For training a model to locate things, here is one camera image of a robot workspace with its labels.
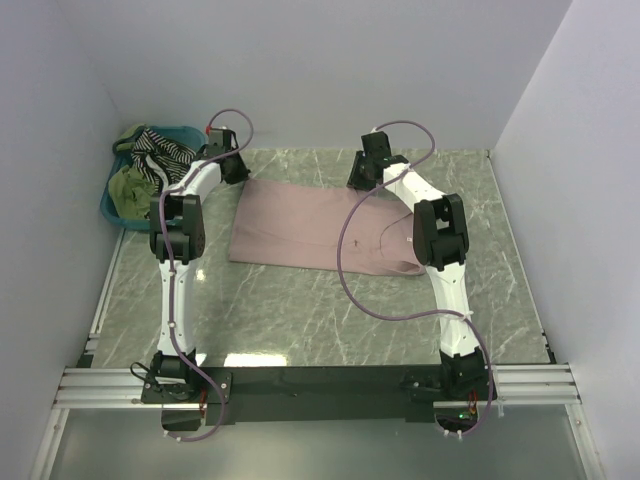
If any black base beam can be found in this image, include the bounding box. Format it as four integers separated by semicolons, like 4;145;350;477
140;364;501;429

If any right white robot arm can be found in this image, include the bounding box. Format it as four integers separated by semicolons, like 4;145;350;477
348;127;495;400

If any green tank top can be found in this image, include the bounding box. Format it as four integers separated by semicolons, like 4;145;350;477
107;124;156;220

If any pink tank top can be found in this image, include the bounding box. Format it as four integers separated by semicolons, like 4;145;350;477
229;179;425;276

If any aluminium rail frame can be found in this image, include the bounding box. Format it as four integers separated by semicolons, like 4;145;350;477
31;225;601;479

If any black white striped tank top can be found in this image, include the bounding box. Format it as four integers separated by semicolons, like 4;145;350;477
131;127;196;192

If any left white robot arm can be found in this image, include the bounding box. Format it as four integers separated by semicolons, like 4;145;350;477
147;127;249;402

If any teal plastic basket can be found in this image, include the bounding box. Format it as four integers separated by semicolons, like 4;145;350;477
100;125;206;232

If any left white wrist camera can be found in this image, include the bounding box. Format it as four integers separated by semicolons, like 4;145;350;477
205;126;224;145

